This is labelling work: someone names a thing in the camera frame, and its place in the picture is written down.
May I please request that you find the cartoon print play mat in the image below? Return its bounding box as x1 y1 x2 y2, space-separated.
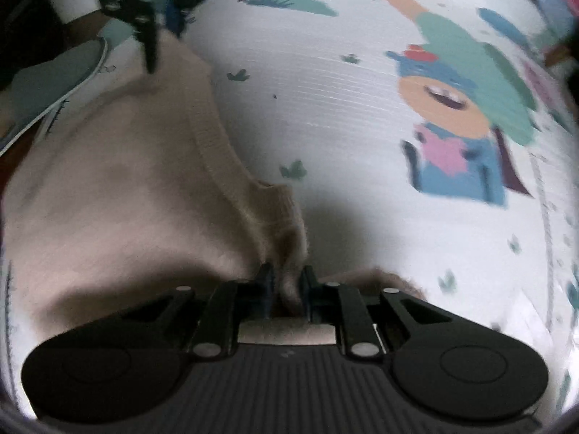
1 0 578 420

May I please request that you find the pink knit sweater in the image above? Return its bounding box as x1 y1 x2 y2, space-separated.
1 33 423 365

